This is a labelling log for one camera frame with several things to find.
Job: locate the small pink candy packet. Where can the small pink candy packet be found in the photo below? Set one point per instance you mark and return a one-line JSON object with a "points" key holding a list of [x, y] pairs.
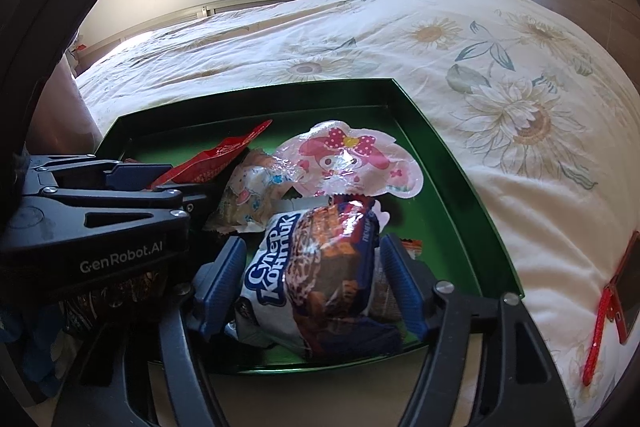
{"points": [[414, 248]]}

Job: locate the blue cloth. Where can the blue cloth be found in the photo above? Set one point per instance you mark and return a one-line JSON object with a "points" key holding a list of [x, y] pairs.
{"points": [[30, 352]]}

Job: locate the small clear cartoon packet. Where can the small clear cartoon packet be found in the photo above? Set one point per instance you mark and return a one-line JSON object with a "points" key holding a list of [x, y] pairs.
{"points": [[250, 192]]}

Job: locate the beige candy packet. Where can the beige candy packet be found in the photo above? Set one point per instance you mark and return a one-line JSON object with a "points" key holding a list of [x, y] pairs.
{"points": [[384, 292]]}

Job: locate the pink cartoon snack packet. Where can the pink cartoon snack packet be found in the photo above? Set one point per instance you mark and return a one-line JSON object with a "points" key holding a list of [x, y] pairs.
{"points": [[350, 157]]}

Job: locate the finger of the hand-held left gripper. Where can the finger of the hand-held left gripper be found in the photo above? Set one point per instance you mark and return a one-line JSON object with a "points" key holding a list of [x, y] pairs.
{"points": [[140, 173], [150, 198]]}

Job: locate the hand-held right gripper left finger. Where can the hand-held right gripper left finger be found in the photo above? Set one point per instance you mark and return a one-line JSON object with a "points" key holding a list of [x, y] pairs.
{"points": [[222, 277]]}

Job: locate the white and blue cookie packet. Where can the white and blue cookie packet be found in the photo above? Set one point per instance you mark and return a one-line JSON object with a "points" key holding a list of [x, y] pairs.
{"points": [[300, 287]]}

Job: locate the green tray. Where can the green tray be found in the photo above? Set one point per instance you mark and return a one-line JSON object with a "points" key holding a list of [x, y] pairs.
{"points": [[440, 187]]}

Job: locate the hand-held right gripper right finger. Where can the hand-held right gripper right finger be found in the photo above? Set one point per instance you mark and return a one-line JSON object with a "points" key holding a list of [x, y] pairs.
{"points": [[402, 287]]}

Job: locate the brown wheat-print snack packet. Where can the brown wheat-print snack packet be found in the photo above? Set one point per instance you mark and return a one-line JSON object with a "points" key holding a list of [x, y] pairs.
{"points": [[130, 294]]}

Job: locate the floral quilt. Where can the floral quilt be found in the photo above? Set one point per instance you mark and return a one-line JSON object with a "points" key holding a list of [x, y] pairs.
{"points": [[525, 207]]}

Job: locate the red and white snack packet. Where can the red and white snack packet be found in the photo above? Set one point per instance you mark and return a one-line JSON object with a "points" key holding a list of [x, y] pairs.
{"points": [[210, 159]]}

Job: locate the red phone case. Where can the red phone case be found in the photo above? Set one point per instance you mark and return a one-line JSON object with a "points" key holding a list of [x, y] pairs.
{"points": [[612, 307]]}

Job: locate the brown and black electric kettle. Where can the brown and black electric kettle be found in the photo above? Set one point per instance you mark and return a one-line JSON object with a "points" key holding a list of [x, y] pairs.
{"points": [[45, 32]]}

